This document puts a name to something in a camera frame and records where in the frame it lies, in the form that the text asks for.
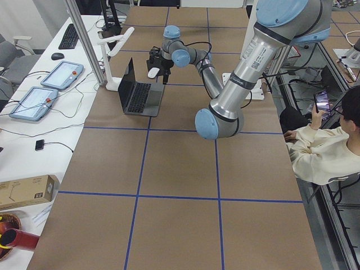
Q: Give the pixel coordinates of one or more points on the grey office chair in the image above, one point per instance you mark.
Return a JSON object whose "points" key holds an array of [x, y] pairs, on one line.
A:
{"points": [[16, 60]]}

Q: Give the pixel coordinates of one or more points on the person in cream sweater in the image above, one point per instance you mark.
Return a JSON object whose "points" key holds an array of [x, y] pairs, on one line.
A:
{"points": [[321, 155]]}

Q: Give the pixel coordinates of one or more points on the white computer mouse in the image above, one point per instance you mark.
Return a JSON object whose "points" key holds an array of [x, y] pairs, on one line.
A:
{"points": [[153, 72]]}

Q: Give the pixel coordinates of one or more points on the black desk mouse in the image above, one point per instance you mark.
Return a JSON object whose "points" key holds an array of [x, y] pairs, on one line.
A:
{"points": [[57, 56]]}

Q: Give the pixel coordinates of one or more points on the cardboard box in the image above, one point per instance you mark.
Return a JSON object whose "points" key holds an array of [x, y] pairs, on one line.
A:
{"points": [[28, 191]]}

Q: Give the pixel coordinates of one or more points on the red cylinder bottle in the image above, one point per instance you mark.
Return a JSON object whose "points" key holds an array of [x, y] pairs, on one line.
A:
{"points": [[15, 238]]}

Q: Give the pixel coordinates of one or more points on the small black device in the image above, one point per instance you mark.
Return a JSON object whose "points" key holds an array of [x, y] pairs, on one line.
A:
{"points": [[39, 144]]}

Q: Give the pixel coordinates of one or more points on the black keyboard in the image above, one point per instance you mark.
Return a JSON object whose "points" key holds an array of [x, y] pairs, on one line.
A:
{"points": [[69, 38]]}

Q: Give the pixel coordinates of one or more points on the aluminium frame post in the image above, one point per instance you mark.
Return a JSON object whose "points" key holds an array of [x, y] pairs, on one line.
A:
{"points": [[80, 28]]}

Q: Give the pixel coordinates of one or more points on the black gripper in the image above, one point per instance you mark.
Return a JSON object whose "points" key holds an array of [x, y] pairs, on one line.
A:
{"points": [[167, 64]]}

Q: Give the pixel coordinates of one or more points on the lower teach pendant tablet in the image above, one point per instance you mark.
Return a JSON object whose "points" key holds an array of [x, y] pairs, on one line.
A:
{"points": [[35, 104]]}

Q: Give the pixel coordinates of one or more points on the teach pendant tablet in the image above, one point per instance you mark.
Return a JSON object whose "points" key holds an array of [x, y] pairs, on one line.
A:
{"points": [[35, 104], [63, 75]]}

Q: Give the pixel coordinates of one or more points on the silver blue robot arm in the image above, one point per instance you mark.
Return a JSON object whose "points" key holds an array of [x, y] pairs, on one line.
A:
{"points": [[307, 22]]}

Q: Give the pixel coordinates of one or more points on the black smartphone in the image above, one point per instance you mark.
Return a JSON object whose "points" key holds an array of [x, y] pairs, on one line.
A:
{"points": [[321, 101]]}

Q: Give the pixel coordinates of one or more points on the grey laptop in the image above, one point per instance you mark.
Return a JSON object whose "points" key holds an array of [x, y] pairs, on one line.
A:
{"points": [[139, 98]]}

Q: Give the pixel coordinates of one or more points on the white desk lamp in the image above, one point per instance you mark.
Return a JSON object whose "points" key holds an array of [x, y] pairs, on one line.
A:
{"points": [[113, 82]]}

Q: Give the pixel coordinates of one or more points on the upper teach pendant tablet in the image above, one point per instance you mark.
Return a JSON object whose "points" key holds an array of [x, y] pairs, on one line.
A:
{"points": [[63, 75]]}

